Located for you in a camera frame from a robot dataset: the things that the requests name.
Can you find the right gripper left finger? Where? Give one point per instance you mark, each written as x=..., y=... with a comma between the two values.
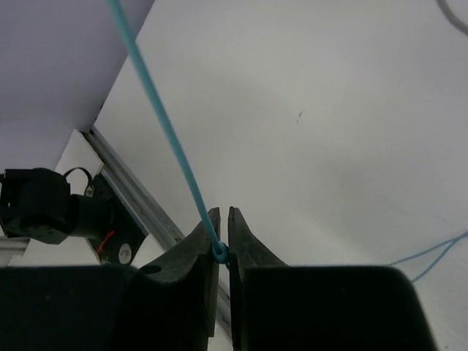
x=168, y=304

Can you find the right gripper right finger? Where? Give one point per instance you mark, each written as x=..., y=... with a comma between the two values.
x=275, y=306

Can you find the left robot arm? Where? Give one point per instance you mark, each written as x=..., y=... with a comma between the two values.
x=39, y=204

